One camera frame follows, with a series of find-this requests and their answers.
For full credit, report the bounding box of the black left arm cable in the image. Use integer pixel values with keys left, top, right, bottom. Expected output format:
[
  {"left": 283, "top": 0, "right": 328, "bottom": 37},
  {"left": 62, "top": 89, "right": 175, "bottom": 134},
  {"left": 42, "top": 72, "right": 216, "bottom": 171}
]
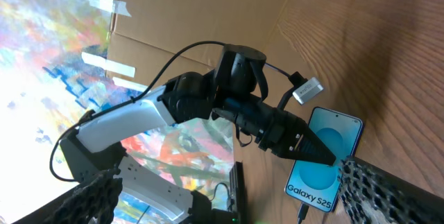
[{"left": 49, "top": 40, "right": 299, "bottom": 183}]

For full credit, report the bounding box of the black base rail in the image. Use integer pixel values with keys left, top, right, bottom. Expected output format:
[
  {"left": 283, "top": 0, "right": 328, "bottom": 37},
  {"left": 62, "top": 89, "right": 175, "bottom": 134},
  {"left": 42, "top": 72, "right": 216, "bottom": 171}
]
[{"left": 210, "top": 162, "right": 248, "bottom": 224}]

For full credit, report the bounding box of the brown cardboard panel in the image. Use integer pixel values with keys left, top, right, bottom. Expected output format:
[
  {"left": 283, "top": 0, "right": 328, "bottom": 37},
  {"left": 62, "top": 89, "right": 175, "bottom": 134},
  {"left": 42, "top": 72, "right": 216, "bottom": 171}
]
[{"left": 108, "top": 0, "right": 287, "bottom": 85}]

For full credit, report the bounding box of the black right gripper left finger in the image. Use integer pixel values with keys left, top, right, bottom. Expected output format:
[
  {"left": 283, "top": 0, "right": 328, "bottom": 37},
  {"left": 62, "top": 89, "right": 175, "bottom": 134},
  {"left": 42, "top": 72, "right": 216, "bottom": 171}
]
[{"left": 15, "top": 169, "right": 123, "bottom": 224}]

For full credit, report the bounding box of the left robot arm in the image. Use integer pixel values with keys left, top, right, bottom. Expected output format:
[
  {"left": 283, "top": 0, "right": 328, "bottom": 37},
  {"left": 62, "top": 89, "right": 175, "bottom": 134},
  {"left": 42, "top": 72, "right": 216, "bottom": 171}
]
[{"left": 60, "top": 44, "right": 336, "bottom": 223}]

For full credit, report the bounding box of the colourful painted backdrop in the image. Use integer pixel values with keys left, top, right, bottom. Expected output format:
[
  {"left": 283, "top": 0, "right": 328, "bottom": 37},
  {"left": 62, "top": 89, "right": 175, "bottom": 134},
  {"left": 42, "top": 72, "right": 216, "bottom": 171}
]
[{"left": 1, "top": 0, "right": 234, "bottom": 223}]

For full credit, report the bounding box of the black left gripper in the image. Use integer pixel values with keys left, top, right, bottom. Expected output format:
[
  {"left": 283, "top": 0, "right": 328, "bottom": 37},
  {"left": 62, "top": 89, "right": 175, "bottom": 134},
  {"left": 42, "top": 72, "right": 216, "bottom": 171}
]
[{"left": 221, "top": 98, "right": 336, "bottom": 166}]

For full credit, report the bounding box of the black charger cable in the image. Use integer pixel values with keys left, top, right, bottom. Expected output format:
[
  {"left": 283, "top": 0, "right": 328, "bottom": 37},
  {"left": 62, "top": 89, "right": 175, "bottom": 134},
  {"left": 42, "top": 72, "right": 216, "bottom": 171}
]
[{"left": 296, "top": 203, "right": 310, "bottom": 224}]

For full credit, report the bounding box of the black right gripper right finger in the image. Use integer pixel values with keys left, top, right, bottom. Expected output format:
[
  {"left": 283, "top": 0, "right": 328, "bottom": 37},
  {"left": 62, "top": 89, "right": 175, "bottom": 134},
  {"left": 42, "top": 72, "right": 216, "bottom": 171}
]
[{"left": 339, "top": 157, "right": 443, "bottom": 224}]

